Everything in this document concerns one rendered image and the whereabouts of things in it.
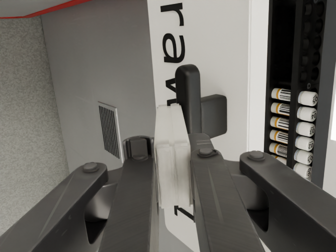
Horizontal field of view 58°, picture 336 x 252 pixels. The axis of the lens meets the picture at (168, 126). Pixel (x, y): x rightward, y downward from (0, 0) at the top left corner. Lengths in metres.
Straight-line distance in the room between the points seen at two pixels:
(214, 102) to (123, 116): 0.40
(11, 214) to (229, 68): 1.06
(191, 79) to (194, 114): 0.02
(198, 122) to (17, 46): 0.92
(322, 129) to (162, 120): 0.17
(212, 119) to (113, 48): 0.40
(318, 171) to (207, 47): 0.16
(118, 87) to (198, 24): 0.38
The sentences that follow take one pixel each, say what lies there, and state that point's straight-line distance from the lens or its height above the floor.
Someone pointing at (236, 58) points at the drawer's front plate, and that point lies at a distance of 0.20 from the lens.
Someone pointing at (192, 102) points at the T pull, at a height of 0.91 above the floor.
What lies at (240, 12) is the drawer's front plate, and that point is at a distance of 0.20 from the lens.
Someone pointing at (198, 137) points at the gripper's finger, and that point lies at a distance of 0.15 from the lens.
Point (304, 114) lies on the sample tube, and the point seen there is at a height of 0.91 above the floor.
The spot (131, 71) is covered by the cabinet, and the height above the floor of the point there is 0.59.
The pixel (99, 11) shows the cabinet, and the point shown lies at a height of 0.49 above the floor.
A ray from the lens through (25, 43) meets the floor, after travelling 1.07.
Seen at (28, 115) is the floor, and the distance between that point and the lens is 1.09.
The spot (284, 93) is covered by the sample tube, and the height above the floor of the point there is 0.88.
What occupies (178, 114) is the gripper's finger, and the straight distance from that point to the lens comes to 0.17.
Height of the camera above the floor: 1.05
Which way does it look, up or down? 52 degrees down
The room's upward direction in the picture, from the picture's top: 110 degrees clockwise
